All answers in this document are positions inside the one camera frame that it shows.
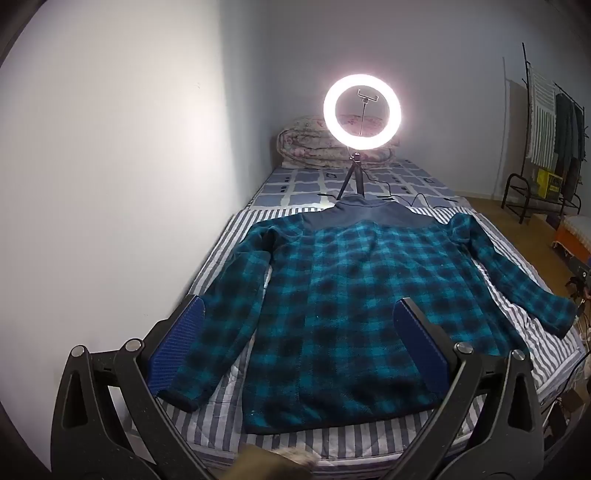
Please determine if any blue checkered bed sheet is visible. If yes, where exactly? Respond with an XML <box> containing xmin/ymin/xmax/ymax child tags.
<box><xmin>252</xmin><ymin>159</ymin><xmax>465</xmax><ymax>210</ymax></box>

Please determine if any striped white towel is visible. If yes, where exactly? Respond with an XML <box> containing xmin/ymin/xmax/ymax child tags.
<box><xmin>526</xmin><ymin>65</ymin><xmax>557</xmax><ymax>164</ymax></box>

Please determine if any black cable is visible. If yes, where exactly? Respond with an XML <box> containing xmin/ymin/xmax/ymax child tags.
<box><xmin>318</xmin><ymin>191</ymin><xmax>462</xmax><ymax>208</ymax></box>

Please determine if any yellow box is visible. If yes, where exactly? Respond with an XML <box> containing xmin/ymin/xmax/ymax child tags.
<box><xmin>536</xmin><ymin>168</ymin><xmax>563</xmax><ymax>200</ymax></box>

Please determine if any orange stool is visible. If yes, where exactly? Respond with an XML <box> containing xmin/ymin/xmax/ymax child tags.
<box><xmin>551</xmin><ymin>215</ymin><xmax>591</xmax><ymax>259</ymax></box>

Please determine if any grey striped bed sheet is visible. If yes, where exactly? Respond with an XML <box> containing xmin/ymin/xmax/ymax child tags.
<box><xmin>154</xmin><ymin>203</ymin><xmax>585</xmax><ymax>467</ymax></box>

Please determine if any folded floral quilt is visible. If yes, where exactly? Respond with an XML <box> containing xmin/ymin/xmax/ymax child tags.
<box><xmin>276</xmin><ymin>115</ymin><xmax>399</xmax><ymax>169</ymax></box>

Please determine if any black shoe rack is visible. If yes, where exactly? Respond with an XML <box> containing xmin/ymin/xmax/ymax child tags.
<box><xmin>502</xmin><ymin>173</ymin><xmax>583</xmax><ymax>224</ymax></box>

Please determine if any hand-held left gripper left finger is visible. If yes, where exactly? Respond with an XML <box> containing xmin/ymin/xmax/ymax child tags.
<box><xmin>51</xmin><ymin>294</ymin><xmax>218</xmax><ymax>480</ymax></box>

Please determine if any black tripod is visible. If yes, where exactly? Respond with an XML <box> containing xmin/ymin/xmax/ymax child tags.
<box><xmin>336</xmin><ymin>151</ymin><xmax>366</xmax><ymax>201</ymax></box>

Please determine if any brown furry cloth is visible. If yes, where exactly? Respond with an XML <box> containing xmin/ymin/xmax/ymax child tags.
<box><xmin>235</xmin><ymin>444</ymin><xmax>319</xmax><ymax>480</ymax></box>

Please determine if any black clothes rack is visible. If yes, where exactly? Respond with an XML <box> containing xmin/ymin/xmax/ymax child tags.
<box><xmin>522</xmin><ymin>42</ymin><xmax>591</xmax><ymax>217</ymax></box>

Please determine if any teal plaid fleece jacket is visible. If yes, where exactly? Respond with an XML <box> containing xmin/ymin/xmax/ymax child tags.
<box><xmin>157</xmin><ymin>194</ymin><xmax>580</xmax><ymax>435</ymax></box>

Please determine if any phone holder clamp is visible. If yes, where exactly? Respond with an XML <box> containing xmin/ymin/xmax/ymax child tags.
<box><xmin>358</xmin><ymin>90</ymin><xmax>380</xmax><ymax>134</ymax></box>

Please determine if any dark hanging garment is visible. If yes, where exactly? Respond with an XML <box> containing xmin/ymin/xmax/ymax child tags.
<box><xmin>554</xmin><ymin>92</ymin><xmax>586</xmax><ymax>185</ymax></box>

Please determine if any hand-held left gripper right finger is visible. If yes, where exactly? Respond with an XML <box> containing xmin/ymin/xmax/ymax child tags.
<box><xmin>372</xmin><ymin>298</ymin><xmax>548</xmax><ymax>480</ymax></box>

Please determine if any ring light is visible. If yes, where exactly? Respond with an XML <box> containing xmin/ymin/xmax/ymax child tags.
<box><xmin>323</xmin><ymin>74</ymin><xmax>403</xmax><ymax>152</ymax></box>

